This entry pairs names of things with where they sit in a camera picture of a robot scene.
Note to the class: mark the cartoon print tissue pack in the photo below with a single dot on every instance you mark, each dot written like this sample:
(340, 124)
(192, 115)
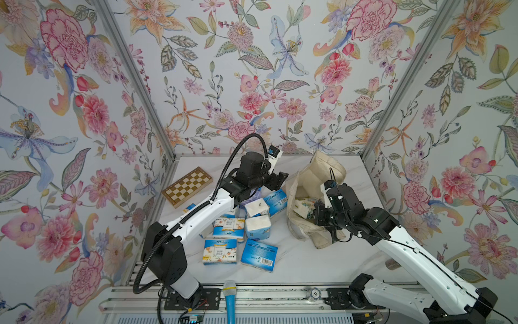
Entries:
(305, 207)

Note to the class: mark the purple tissue pack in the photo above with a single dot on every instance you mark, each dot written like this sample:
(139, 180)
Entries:
(256, 196)

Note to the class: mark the silver round knob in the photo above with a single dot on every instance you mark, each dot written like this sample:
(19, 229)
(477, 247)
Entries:
(314, 295)

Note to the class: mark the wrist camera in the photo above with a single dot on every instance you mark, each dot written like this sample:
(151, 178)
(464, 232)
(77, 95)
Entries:
(274, 154)
(325, 187)

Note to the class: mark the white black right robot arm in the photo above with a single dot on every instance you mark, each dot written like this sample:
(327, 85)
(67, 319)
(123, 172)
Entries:
(447, 299)

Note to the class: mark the blue tissue pack front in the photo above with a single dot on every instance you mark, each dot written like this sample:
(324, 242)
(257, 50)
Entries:
(259, 255)

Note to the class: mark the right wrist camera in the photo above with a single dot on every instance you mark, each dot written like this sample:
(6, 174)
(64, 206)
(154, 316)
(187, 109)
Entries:
(325, 187)

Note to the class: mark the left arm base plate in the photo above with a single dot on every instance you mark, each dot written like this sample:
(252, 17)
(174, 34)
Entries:
(203, 299)

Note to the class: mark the blue microphone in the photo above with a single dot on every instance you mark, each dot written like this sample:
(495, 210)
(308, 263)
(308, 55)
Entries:
(230, 292)

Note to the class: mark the white blue tissue cube pack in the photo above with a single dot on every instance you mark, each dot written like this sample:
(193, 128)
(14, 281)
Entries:
(258, 228)

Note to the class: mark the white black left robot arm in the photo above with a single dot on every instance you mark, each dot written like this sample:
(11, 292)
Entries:
(164, 260)

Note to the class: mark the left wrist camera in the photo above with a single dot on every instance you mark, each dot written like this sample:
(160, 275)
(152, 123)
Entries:
(274, 154)

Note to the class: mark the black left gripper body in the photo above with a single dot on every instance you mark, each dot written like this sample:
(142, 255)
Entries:
(272, 181)

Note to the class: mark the orange white tissue pack middle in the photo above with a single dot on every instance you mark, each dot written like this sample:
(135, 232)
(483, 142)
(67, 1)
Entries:
(229, 228)

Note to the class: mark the aluminium front rail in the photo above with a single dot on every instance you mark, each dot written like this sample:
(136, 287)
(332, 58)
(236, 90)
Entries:
(271, 298)

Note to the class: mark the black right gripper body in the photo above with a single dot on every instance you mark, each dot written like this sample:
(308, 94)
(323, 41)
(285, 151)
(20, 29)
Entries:
(328, 218)

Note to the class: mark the small white tissue pack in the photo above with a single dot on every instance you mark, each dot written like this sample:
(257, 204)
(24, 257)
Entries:
(257, 208)

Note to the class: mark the beige canvas tote bag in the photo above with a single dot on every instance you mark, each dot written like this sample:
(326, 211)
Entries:
(307, 183)

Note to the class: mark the brown cylinder roll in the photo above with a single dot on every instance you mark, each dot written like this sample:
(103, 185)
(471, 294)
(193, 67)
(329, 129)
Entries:
(392, 265)

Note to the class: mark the wooden chessboard box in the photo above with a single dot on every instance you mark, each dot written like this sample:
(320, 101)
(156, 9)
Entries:
(187, 186)

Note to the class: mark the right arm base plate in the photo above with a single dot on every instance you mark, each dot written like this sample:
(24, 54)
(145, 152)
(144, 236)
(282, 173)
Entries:
(338, 297)

